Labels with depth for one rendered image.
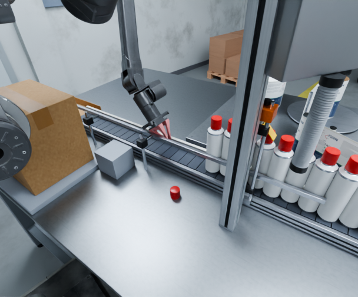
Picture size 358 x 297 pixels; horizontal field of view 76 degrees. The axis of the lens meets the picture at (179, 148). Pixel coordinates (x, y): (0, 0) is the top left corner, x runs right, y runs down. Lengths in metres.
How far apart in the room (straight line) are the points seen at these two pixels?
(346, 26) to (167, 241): 0.61
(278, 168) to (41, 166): 0.73
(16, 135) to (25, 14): 2.42
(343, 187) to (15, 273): 1.77
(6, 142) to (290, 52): 0.57
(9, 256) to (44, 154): 1.21
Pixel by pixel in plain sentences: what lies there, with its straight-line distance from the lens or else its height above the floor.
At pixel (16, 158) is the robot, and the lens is 0.64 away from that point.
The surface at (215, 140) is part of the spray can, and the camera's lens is 0.71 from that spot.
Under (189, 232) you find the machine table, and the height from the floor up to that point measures 0.83.
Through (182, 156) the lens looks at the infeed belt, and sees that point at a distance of 0.87.
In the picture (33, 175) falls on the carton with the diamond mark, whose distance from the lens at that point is 0.88.
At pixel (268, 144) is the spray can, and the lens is 0.68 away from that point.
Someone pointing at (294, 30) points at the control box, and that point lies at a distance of 0.39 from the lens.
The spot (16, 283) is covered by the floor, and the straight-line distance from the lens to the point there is 1.84.
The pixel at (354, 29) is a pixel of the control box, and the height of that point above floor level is 1.35.
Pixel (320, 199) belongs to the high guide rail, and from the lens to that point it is 0.70.
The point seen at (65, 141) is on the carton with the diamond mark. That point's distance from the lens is 0.88.
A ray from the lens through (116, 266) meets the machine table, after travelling 0.69.
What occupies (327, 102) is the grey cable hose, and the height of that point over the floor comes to 1.24.
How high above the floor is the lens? 1.42
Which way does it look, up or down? 37 degrees down
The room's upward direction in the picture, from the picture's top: 2 degrees counter-clockwise
